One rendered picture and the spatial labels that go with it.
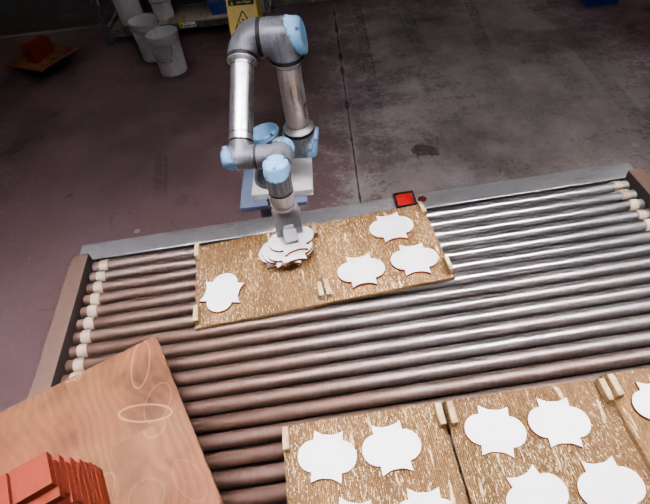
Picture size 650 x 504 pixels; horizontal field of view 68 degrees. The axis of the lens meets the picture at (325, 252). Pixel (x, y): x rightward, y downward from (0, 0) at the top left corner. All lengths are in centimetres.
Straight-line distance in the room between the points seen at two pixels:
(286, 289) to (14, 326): 206
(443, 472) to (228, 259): 94
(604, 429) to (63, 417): 133
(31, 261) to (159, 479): 254
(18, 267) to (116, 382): 229
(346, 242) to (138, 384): 78
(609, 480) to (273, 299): 98
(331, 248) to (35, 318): 206
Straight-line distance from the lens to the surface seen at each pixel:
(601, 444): 139
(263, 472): 131
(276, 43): 161
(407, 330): 146
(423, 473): 126
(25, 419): 148
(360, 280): 152
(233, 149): 150
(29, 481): 110
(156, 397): 133
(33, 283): 344
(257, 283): 158
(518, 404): 137
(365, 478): 126
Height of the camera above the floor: 214
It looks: 48 degrees down
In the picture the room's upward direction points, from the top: 8 degrees counter-clockwise
